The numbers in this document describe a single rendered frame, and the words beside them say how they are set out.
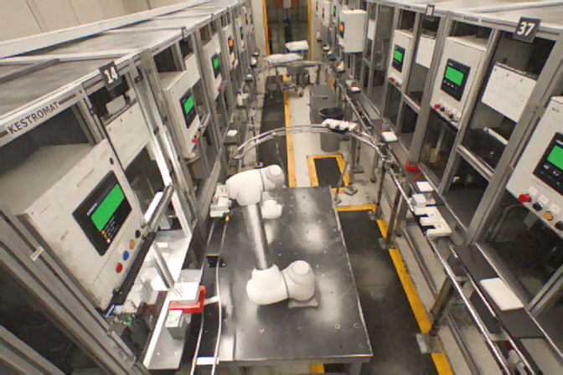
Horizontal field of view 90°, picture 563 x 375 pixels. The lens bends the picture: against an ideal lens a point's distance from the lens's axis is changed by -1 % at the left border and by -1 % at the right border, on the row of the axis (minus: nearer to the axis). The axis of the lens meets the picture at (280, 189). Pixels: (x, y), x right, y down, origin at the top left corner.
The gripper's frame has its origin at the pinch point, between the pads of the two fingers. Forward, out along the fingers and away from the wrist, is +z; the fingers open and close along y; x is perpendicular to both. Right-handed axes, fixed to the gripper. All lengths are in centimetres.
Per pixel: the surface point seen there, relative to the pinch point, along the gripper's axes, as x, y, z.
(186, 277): 58, 3, 16
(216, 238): 5.9, -19.7, 11.3
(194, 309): 80, 7, 4
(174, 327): 93, 14, 9
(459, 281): 62, -9, -143
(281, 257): 27, -20, -39
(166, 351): 99, 3, 15
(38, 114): 84, 113, 21
